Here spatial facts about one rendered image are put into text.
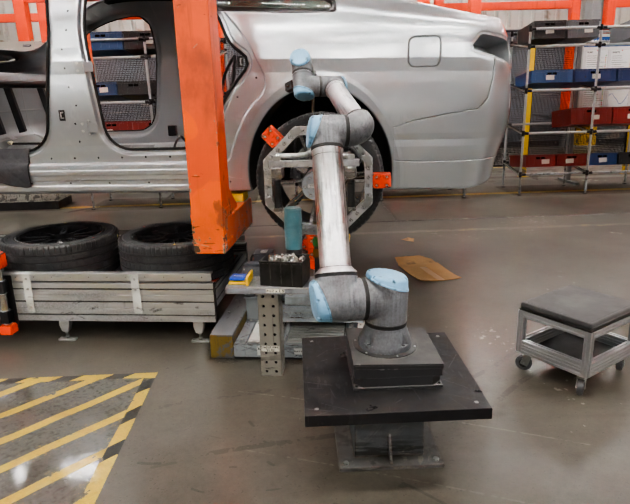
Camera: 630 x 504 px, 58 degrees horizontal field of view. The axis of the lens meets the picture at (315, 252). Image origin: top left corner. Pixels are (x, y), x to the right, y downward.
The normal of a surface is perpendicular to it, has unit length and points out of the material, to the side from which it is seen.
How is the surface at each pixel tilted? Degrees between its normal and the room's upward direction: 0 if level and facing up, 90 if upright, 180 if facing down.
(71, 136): 91
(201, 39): 90
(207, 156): 90
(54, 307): 90
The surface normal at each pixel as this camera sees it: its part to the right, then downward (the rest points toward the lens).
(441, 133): -0.09, 0.27
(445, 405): -0.03, -0.96
